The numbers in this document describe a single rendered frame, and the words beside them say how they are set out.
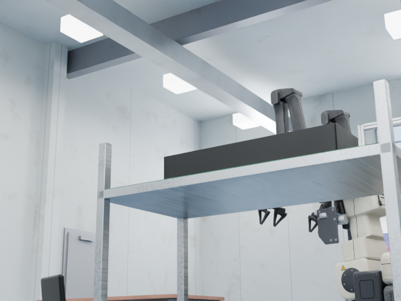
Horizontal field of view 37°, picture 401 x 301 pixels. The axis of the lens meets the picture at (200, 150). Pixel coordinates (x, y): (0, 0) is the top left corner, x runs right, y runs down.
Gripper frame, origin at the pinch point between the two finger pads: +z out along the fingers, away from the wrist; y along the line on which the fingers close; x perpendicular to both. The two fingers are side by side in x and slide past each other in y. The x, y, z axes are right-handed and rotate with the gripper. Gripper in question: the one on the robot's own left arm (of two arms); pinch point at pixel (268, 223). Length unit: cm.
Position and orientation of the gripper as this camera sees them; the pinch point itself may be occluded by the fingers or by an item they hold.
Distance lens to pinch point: 283.1
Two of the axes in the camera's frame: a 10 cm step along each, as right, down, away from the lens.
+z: -3.1, 9.5, 0.7
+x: 6.2, 2.6, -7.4
